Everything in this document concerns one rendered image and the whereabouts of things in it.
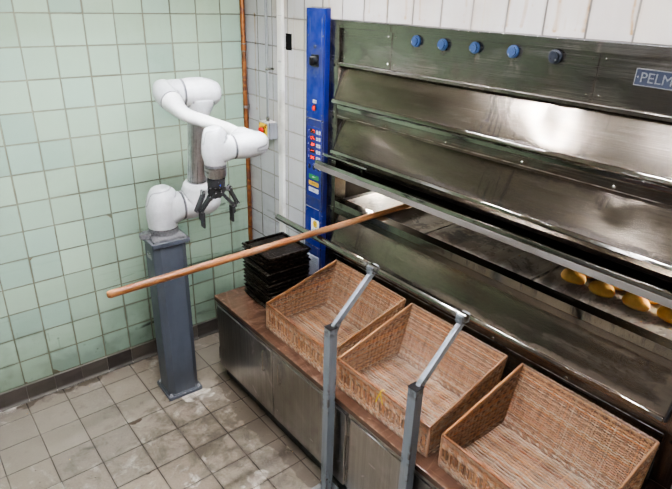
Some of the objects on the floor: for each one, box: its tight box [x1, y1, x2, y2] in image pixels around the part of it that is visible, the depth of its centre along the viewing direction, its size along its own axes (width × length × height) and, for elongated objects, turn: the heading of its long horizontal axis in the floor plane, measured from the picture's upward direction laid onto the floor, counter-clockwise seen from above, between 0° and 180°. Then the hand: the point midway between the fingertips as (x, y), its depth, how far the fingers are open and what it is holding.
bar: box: [275, 214, 470, 489], centre depth 256 cm, size 31×127×118 cm, turn 36°
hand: (217, 221), depth 241 cm, fingers open, 13 cm apart
